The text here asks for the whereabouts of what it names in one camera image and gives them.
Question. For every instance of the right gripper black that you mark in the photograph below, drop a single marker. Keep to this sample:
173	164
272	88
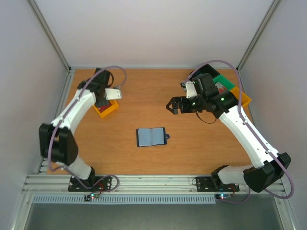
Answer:
180	105

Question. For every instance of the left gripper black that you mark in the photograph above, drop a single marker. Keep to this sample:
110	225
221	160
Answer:
100	103

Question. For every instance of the blue leather card holder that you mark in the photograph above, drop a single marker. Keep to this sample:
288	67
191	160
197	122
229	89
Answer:
151	136

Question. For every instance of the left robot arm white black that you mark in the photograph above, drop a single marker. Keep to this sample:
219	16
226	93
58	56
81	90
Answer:
57	142

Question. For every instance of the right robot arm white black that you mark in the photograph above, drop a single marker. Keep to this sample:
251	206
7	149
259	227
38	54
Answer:
267	164

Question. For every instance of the white red card stack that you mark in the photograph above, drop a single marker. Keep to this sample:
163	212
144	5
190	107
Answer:
221	88

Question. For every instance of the yellow bin on left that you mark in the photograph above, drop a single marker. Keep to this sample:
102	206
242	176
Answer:
114	107

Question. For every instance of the yellow bin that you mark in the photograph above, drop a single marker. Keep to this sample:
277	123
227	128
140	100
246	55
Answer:
114	107
245	100

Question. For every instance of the black bin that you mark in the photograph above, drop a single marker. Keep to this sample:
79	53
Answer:
203	70

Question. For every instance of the green bin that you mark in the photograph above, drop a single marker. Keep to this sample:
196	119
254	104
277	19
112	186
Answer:
223	81

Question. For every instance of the yellow bin on right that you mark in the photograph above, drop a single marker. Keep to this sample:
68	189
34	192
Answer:
245	100

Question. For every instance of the left controller board green LED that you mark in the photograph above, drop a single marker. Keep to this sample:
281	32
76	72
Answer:
90	197

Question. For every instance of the controller board green led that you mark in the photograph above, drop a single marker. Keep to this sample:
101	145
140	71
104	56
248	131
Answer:
223	196
90	197

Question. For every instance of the right controller board green LED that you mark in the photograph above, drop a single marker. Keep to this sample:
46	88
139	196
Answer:
223	196

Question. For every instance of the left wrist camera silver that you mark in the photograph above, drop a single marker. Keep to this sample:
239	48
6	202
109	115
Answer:
113	94

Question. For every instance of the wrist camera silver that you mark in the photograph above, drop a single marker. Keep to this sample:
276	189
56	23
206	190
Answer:
113	94
189	89

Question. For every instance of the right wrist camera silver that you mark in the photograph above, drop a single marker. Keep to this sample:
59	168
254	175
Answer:
189	89

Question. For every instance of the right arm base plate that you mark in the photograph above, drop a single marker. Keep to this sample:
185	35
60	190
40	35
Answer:
205	184

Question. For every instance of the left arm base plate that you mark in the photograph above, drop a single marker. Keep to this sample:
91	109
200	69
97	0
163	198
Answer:
96	184

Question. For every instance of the aluminium rail front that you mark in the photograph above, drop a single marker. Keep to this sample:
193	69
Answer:
129	184

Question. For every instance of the aluminium frame post left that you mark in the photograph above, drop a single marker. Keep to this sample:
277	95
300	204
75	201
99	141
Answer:
37	12

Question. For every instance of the aluminium frame post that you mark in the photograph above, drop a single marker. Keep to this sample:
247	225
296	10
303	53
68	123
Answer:
37	12
259	31

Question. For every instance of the slotted cable duct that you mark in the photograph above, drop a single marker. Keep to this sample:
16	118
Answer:
109	199

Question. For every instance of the aluminium frame post right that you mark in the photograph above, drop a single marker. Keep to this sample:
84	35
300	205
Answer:
259	31

